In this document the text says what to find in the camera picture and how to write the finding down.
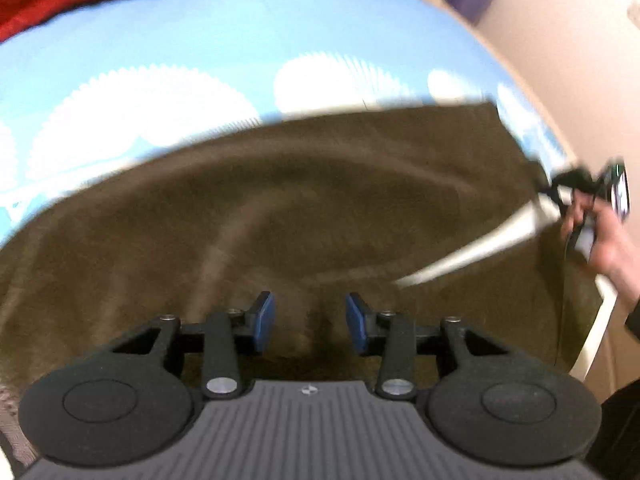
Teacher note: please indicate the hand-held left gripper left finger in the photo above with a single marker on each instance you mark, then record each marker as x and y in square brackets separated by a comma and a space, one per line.
[265, 322]

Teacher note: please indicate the person's right hand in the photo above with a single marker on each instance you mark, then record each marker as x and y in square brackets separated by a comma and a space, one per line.
[617, 255]

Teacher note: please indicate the blue white printed bedsheet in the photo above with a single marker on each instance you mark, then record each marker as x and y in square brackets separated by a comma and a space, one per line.
[200, 35]

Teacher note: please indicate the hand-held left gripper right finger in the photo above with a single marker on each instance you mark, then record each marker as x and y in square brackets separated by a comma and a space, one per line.
[356, 322]

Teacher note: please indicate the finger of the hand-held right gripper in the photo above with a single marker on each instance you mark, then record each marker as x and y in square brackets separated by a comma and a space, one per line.
[572, 180]

